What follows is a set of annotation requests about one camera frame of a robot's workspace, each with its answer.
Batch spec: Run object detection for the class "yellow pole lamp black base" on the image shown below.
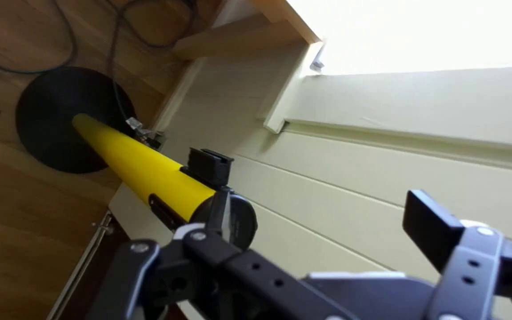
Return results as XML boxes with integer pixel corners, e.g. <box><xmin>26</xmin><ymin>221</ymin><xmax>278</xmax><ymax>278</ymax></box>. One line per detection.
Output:
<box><xmin>15</xmin><ymin>67</ymin><xmax>259</xmax><ymax>250</ymax></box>

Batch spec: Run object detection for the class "small metal bracket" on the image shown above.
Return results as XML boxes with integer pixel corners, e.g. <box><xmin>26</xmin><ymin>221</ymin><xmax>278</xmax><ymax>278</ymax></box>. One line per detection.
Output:
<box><xmin>125</xmin><ymin>117</ymin><xmax>166</xmax><ymax>150</ymax></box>

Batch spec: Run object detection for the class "metal floor strip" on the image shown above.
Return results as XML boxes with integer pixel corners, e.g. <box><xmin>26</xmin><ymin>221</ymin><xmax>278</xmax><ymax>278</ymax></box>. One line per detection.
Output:
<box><xmin>46</xmin><ymin>211</ymin><xmax>115</xmax><ymax>320</ymax></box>

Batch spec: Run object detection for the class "black cable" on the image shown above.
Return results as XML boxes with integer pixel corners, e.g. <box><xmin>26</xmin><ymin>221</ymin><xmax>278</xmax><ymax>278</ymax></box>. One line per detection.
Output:
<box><xmin>0</xmin><ymin>0</ymin><xmax>78</xmax><ymax>75</ymax></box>
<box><xmin>105</xmin><ymin>0</ymin><xmax>200</xmax><ymax>121</ymax></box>

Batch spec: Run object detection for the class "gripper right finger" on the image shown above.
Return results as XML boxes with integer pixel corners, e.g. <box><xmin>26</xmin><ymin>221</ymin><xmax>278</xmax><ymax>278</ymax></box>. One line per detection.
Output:
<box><xmin>402</xmin><ymin>189</ymin><xmax>512</xmax><ymax>320</ymax></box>

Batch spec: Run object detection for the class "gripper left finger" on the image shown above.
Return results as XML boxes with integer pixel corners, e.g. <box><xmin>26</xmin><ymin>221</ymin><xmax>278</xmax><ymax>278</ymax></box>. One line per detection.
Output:
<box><xmin>86</xmin><ymin>148</ymin><xmax>360</xmax><ymax>320</ymax></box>

